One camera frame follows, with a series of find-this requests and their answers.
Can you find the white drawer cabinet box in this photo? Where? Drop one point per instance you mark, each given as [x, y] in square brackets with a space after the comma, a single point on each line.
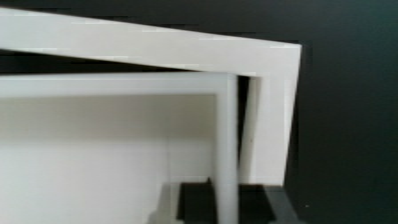
[203, 54]

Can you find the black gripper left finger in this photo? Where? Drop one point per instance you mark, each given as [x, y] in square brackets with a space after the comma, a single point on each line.
[187, 205]

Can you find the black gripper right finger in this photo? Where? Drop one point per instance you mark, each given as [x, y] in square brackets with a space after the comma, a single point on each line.
[265, 205]

